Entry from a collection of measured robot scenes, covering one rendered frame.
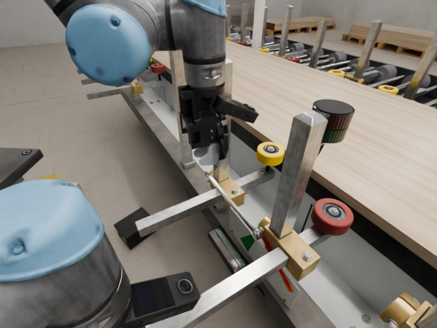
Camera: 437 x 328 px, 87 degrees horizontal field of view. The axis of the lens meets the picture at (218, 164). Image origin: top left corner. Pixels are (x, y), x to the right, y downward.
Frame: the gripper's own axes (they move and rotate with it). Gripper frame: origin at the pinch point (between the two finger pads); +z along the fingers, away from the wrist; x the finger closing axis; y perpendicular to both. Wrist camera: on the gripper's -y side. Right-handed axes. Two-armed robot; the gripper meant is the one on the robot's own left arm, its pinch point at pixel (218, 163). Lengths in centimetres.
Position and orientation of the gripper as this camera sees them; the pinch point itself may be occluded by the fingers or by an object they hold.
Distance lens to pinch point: 56.6
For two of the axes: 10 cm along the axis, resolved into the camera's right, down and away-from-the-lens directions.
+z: 0.2, 7.8, 6.2
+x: 4.0, 5.6, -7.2
